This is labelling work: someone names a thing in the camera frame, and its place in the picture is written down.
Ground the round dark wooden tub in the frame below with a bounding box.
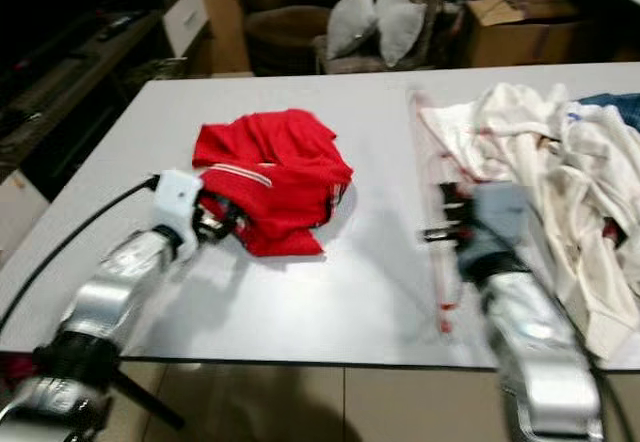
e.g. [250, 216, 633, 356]
[245, 7, 326, 75]

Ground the cream garment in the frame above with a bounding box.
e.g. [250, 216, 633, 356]
[420, 82, 576, 188]

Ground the plain brown cardboard box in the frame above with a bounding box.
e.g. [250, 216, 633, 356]
[465, 0, 596, 68]

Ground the red garment with white trim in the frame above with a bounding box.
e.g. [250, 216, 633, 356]
[192, 109, 355, 259]

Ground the grey pillow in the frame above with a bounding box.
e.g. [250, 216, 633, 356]
[325, 0, 379, 61]
[375, 0, 429, 68]

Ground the black remote control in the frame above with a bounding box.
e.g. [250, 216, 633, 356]
[95, 12, 139, 41]

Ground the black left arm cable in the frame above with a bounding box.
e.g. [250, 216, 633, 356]
[0, 175, 161, 328]

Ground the blue garment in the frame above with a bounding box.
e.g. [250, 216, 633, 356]
[578, 92, 640, 131]

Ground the white drawer unit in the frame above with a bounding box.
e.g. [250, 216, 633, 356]
[0, 167, 53, 263]

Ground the white side cabinet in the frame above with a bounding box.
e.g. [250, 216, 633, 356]
[160, 0, 213, 58]

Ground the red plastic hanger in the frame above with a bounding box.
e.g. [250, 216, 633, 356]
[408, 87, 473, 338]

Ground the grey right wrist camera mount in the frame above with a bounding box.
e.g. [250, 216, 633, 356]
[455, 182, 531, 283]

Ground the tall beige cardboard box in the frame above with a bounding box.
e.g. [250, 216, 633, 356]
[200, 0, 251, 73]

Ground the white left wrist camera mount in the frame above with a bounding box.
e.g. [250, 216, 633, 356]
[152, 169, 206, 253]

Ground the black TV bench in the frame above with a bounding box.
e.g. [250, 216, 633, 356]
[0, 7, 191, 178]

